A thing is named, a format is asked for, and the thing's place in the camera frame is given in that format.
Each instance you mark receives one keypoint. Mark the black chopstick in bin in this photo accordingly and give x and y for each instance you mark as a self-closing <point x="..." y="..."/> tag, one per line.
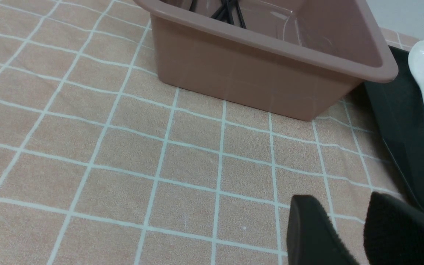
<point x="228" y="12"/>
<point x="219" y="14"/>
<point x="240" y="15"/>

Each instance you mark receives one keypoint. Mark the pink plastic bin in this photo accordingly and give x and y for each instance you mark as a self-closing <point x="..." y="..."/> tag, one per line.
<point x="295" y="58"/>

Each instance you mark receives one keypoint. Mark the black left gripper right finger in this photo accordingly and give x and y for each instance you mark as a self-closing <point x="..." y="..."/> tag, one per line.
<point x="393" y="232"/>

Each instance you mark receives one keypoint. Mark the black plastic tray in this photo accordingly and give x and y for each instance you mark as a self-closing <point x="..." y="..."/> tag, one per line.
<point x="399" y="114"/>

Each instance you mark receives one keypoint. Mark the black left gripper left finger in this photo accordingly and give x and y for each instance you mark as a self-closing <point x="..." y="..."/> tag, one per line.
<point x="311" y="238"/>

